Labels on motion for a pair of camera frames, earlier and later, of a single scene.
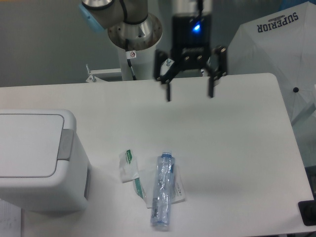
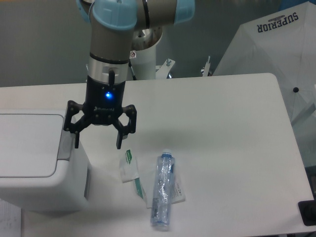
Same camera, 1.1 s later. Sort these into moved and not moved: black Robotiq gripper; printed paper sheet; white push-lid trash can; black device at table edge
Moved: black Robotiq gripper
Not moved: white push-lid trash can; black device at table edge; printed paper sheet
